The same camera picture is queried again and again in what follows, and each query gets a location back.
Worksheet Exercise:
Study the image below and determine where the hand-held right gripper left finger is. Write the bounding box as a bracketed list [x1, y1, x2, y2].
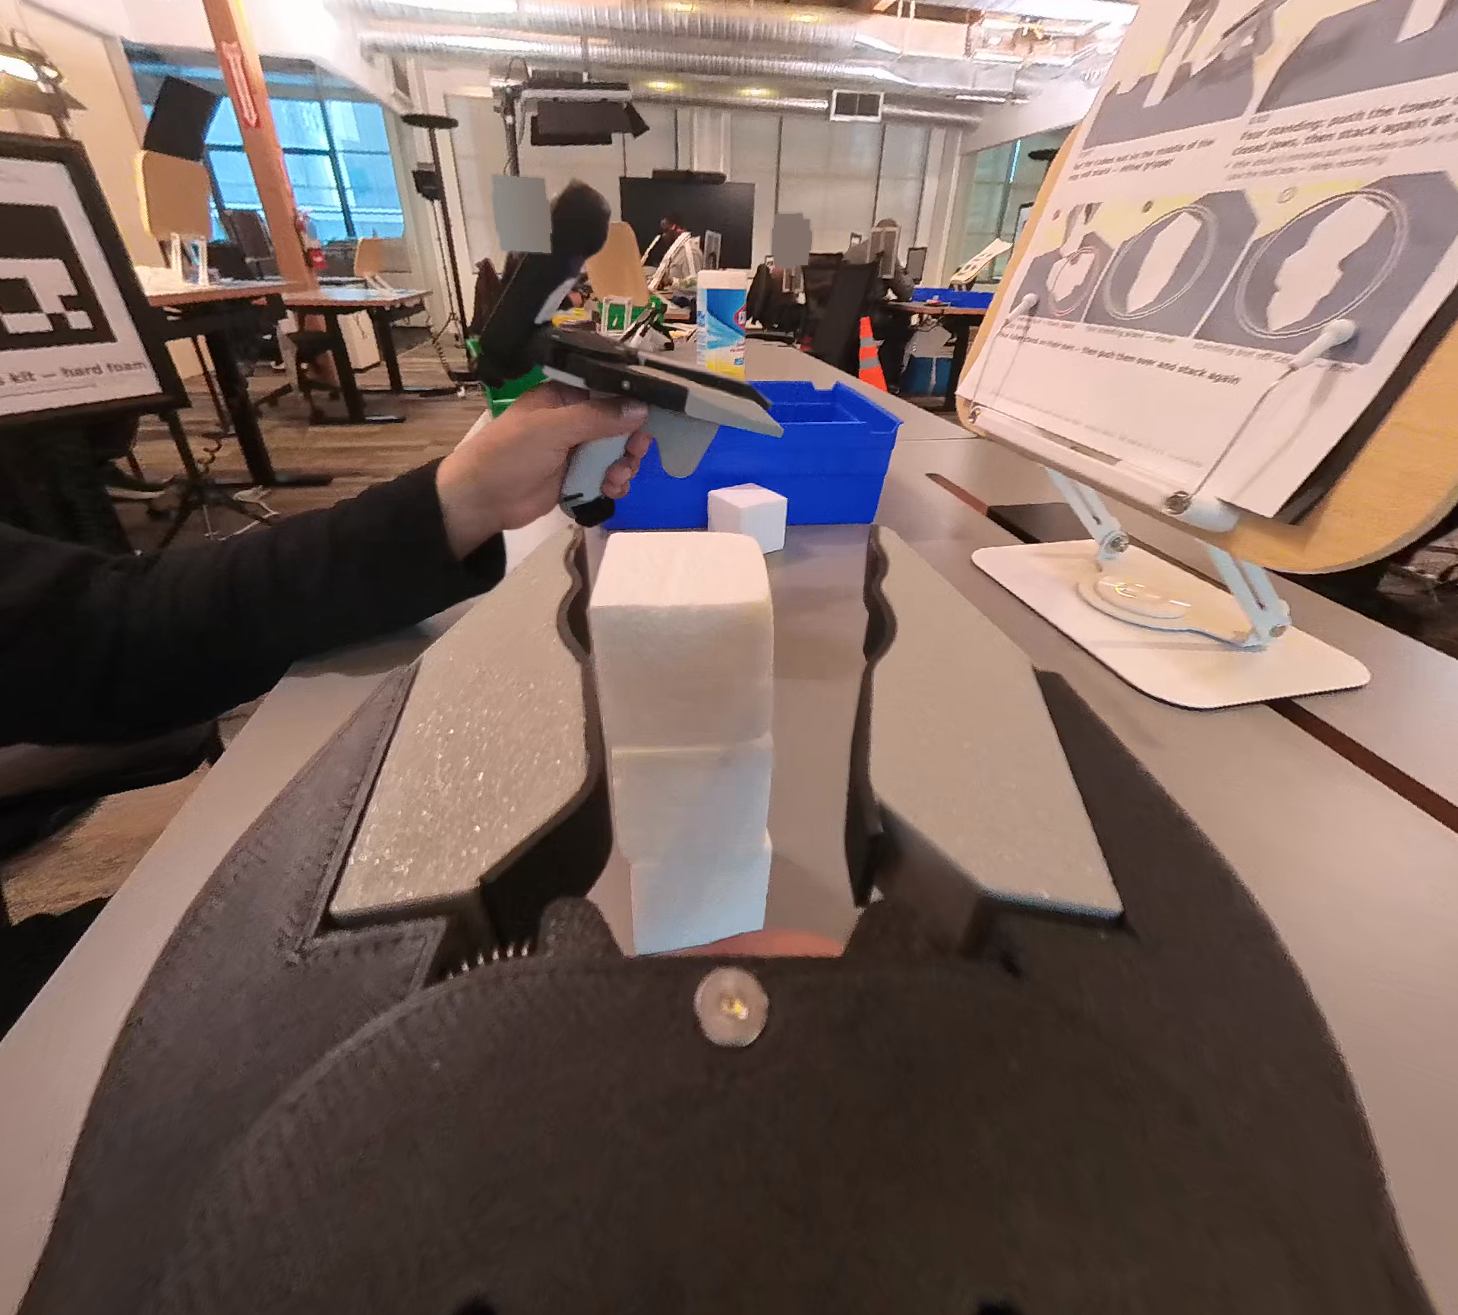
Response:
[329, 525, 616, 945]

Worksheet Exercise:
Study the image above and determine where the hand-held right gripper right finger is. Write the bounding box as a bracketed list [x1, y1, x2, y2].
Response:
[852, 525, 1126, 956]

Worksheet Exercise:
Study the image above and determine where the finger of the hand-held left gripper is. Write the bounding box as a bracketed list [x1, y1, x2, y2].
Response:
[630, 361, 788, 482]

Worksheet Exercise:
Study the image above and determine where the white hard foam cube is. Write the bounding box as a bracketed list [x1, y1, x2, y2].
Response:
[608, 732, 777, 866]
[703, 482, 792, 555]
[583, 525, 777, 740]
[630, 833, 772, 956]

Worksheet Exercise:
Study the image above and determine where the person's left forearm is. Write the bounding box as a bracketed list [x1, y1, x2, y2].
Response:
[0, 459, 505, 751]

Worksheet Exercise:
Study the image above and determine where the person's left hand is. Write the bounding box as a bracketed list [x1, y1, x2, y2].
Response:
[434, 383, 656, 559]

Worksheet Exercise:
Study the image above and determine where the green plastic bin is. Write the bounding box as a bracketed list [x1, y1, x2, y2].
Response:
[478, 361, 550, 418]

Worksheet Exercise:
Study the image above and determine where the disinfecting wipes canister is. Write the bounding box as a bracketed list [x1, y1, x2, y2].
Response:
[695, 270, 750, 383]

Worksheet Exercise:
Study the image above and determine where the large blue plastic bin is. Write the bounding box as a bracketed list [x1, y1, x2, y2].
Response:
[602, 379, 903, 530]

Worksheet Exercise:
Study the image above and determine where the black studio light panel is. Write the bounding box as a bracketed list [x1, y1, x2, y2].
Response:
[528, 74, 653, 148]

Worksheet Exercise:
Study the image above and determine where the wooden desk with black legs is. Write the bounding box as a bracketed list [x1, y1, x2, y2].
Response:
[285, 288, 434, 427]
[134, 275, 335, 488]

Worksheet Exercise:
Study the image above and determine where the black chair armrest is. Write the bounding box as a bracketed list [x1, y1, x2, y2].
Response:
[0, 727, 223, 860]

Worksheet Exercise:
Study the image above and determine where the printed instruction sheet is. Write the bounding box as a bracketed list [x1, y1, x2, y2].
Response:
[963, 0, 1458, 519]

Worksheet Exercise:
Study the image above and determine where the black framed sign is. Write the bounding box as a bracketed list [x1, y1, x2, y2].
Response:
[0, 132, 190, 419]

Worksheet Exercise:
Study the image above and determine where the black wall screen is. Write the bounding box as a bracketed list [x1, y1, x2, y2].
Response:
[616, 174, 757, 270]

